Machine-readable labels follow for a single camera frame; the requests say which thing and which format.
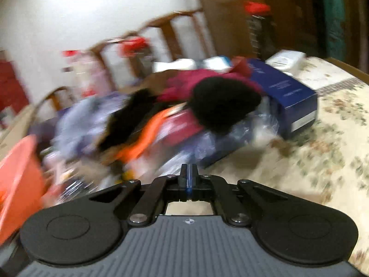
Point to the grey-blue knitted cloth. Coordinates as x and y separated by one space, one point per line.
75 127

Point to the white box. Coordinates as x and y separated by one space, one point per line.
285 60

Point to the red-capped dark bottle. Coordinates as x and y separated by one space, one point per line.
258 26

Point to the navy blue cardboard box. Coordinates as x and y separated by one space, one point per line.
288 98

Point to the brown wooden cabinet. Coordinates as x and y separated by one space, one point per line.
224 14

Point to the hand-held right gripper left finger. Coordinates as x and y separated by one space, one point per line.
184 179

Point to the orange plastic bin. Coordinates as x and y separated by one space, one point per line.
20 179

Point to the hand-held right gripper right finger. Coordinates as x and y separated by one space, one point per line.
194 179

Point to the wooden chair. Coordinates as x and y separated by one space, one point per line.
170 28

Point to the teal hanging cloth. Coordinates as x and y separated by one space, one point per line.
333 14

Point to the orange ribbon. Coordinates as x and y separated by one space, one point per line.
144 138

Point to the black leopard-lined fur cloth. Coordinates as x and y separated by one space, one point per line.
129 121

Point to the stack of red boxes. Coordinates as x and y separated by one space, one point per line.
11 86

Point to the floral quilted cloth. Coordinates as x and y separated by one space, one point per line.
331 138

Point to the black fluffy hat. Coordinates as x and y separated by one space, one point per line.
224 104

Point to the magenta cloth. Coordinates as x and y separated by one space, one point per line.
187 83

